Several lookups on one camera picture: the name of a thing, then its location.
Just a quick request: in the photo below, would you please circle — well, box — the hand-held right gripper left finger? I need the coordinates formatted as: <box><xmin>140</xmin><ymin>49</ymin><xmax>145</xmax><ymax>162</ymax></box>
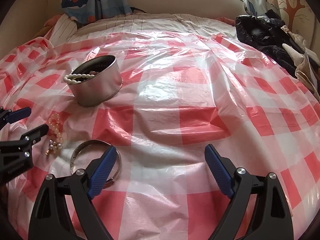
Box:
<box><xmin>28</xmin><ymin>146</ymin><xmax>118</xmax><ymax>240</ymax></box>

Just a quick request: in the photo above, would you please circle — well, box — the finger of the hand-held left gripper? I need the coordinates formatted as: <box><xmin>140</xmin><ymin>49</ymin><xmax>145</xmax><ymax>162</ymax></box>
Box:
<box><xmin>0</xmin><ymin>107</ymin><xmax>32</xmax><ymax>126</ymax></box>
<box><xmin>0</xmin><ymin>124</ymin><xmax>49</xmax><ymax>157</ymax></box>

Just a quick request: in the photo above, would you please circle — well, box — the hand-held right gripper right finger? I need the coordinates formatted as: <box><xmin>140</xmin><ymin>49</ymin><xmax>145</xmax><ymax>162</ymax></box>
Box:
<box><xmin>204</xmin><ymin>144</ymin><xmax>293</xmax><ymax>240</ymax></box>

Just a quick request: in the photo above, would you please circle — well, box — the white pearl bracelet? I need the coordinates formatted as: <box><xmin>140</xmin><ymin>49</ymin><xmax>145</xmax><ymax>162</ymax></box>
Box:
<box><xmin>63</xmin><ymin>72</ymin><xmax>98</xmax><ymax>84</ymax></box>

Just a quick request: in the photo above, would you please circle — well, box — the striped white bedsheet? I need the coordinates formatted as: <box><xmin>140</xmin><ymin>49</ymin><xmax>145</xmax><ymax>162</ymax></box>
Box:
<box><xmin>49</xmin><ymin>12</ymin><xmax>237</xmax><ymax>48</ymax></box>

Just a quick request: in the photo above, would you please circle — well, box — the pale bead bracelet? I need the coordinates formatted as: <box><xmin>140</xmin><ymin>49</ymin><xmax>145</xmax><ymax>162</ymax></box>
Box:
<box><xmin>46</xmin><ymin>113</ymin><xmax>66</xmax><ymax>156</ymax></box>

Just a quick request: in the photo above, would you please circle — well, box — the round metal tin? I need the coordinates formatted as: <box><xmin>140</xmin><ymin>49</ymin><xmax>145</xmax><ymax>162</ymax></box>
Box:
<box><xmin>67</xmin><ymin>55</ymin><xmax>124</xmax><ymax>107</ymax></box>

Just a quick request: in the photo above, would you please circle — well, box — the silver bangle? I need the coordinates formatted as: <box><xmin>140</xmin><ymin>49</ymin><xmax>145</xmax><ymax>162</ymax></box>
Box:
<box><xmin>70</xmin><ymin>140</ymin><xmax>122</xmax><ymax>183</ymax></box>

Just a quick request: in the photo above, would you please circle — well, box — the pink cloth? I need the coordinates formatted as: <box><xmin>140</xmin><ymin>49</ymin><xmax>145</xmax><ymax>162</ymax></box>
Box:
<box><xmin>32</xmin><ymin>15</ymin><xmax>63</xmax><ymax>41</ymax></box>

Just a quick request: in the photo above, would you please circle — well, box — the whale print curtain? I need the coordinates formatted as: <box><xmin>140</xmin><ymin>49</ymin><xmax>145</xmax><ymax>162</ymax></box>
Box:
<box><xmin>61</xmin><ymin>0</ymin><xmax>132</xmax><ymax>23</ymax></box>

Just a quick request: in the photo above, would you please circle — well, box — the pile of dark clothes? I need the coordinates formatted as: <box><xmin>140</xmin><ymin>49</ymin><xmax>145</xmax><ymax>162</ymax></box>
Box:
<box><xmin>235</xmin><ymin>9</ymin><xmax>306</xmax><ymax>78</ymax></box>

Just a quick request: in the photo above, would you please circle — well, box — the beige crumpled cloth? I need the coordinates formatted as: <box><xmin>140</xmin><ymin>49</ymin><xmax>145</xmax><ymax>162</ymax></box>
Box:
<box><xmin>282</xmin><ymin>25</ymin><xmax>320</xmax><ymax>93</ymax></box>

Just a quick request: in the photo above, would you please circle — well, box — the red white checkered plastic sheet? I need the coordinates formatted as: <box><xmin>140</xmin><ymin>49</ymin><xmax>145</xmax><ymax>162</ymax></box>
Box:
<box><xmin>0</xmin><ymin>31</ymin><xmax>320</xmax><ymax>240</ymax></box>

